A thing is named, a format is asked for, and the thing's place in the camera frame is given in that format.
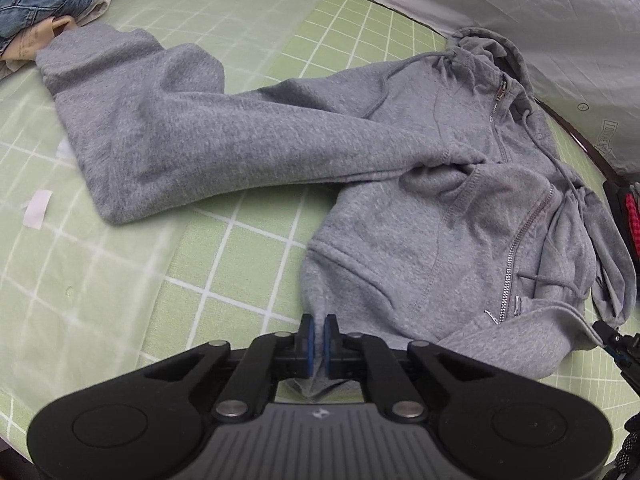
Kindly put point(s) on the white tape piece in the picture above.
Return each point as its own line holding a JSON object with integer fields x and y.
{"x": 39, "y": 207}

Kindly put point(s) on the grey zip hoodie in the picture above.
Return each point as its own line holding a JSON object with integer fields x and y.
{"x": 300, "y": 130}

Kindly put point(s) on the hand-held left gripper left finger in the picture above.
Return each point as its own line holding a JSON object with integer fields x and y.
{"x": 310, "y": 340}

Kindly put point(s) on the beige garment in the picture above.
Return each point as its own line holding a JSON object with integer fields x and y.
{"x": 35, "y": 35}

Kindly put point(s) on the black red mesh object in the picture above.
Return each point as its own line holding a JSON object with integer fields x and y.
{"x": 627, "y": 215}

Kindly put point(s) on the small white paper tag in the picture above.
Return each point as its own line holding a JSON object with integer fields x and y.
{"x": 65, "y": 150}

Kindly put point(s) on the grey carrot print sheet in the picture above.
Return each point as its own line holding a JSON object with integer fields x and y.
{"x": 500, "y": 0}

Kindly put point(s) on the white garment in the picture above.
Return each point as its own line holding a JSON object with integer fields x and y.
{"x": 95, "y": 7}

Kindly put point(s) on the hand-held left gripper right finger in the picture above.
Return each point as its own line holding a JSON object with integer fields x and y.
{"x": 328, "y": 340}

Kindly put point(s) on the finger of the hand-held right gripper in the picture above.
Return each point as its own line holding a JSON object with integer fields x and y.
{"x": 625, "y": 355}

